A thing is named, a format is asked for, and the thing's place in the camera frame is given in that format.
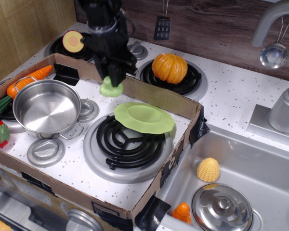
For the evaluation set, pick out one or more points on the front left black burner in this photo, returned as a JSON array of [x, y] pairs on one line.
[[7, 116]]

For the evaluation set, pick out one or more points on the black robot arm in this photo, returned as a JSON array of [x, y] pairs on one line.
[[103, 12]]

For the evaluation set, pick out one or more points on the back left black burner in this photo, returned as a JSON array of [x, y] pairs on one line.
[[56, 46]]

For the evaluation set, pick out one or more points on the front right black burner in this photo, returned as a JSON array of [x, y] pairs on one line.
[[122, 155]]

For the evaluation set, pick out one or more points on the green toy broccoli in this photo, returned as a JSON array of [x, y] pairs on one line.
[[108, 90]]

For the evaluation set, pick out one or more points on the brown cardboard fence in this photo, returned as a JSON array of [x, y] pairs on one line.
[[115, 205]]

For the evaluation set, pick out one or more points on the orange toy pumpkin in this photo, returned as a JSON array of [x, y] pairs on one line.
[[170, 68]]

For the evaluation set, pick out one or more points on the back silver stove knob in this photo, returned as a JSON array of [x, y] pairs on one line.
[[138, 51]]

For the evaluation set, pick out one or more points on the back right black burner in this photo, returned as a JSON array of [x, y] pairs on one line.
[[193, 86]]

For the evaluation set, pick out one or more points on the silver toy sink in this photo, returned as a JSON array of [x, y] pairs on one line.
[[259, 171]]

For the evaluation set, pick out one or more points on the silver oven front knob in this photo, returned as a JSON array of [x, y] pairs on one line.
[[80, 221]]

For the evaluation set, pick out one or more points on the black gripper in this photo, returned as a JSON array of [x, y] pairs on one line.
[[112, 58]]

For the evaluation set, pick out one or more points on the hanging silver spatula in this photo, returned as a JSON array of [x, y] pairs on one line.
[[163, 25]]

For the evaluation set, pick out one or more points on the halved purple toy fruit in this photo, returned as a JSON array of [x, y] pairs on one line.
[[72, 41]]

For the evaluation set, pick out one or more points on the small orange toy vegetable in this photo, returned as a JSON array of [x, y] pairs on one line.
[[182, 213]]

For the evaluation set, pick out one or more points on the middle silver stove knob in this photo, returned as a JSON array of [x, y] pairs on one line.
[[89, 110]]

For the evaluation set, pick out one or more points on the black burner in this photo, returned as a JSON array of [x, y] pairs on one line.
[[193, 86], [56, 46], [122, 155], [7, 116]]

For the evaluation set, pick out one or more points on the hanging silver ladle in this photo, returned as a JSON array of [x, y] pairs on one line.
[[275, 55]]

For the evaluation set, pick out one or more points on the orange toy carrot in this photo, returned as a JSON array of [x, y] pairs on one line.
[[14, 88]]

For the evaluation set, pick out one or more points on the silver stove knob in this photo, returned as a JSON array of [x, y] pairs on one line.
[[138, 51], [45, 152], [89, 110]]

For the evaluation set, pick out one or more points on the front silver stove knob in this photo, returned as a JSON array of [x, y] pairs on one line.
[[45, 152]]

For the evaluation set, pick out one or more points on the green plastic plate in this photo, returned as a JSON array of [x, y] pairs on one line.
[[145, 118]]

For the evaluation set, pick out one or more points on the yellow toy corn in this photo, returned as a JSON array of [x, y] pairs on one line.
[[208, 170]]

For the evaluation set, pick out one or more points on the silver toy faucet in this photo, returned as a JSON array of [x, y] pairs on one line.
[[271, 123]]

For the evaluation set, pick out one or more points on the stainless steel pot lid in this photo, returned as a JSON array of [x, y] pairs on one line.
[[219, 207]]

